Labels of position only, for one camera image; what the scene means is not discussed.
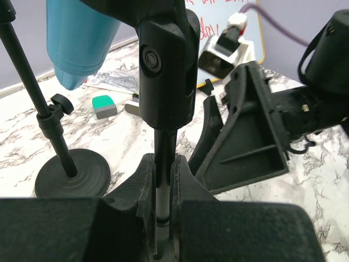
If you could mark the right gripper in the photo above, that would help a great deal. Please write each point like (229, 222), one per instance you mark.
(250, 146)

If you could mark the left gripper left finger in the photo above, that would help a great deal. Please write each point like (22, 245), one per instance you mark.
(118, 227)

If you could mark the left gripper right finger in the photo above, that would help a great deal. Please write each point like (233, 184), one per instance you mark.
(206, 229)

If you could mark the blue toy microphone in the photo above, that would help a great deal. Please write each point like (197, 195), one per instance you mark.
(78, 39)

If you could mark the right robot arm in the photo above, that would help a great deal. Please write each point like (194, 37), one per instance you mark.
(321, 101)

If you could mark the white stapler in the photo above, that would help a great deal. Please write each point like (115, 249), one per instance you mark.
(132, 106)

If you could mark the packaged item flat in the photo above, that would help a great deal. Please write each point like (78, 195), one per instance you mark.
(115, 80)

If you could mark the green whiteboard eraser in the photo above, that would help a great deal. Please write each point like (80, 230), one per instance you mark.
(104, 107)

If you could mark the small whiteboard yellow frame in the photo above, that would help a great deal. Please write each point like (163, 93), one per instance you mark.
(213, 17)

